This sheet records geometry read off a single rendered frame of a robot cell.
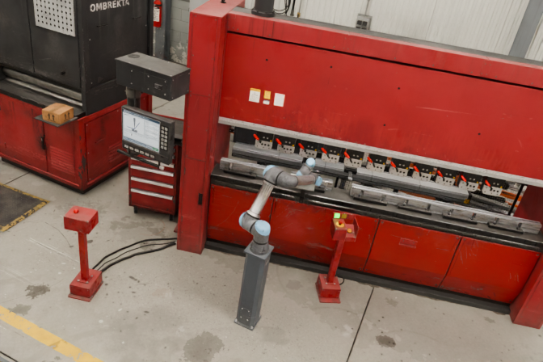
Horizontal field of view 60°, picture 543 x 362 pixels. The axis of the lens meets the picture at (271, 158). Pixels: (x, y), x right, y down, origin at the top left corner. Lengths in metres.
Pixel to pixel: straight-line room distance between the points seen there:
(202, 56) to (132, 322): 2.19
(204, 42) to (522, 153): 2.71
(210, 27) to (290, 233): 2.02
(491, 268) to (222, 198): 2.53
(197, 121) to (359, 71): 1.39
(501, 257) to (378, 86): 1.92
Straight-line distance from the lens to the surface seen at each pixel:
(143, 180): 4.91
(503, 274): 4.87
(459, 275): 4.80
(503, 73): 4.01
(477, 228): 4.52
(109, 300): 4.34
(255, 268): 3.70
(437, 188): 4.68
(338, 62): 3.84
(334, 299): 4.55
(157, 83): 3.49
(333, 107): 3.96
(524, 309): 5.06
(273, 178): 3.52
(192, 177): 4.26
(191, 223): 4.54
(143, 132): 3.70
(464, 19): 7.80
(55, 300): 4.42
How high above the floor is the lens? 3.12
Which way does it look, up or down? 29 degrees down
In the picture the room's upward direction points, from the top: 9 degrees clockwise
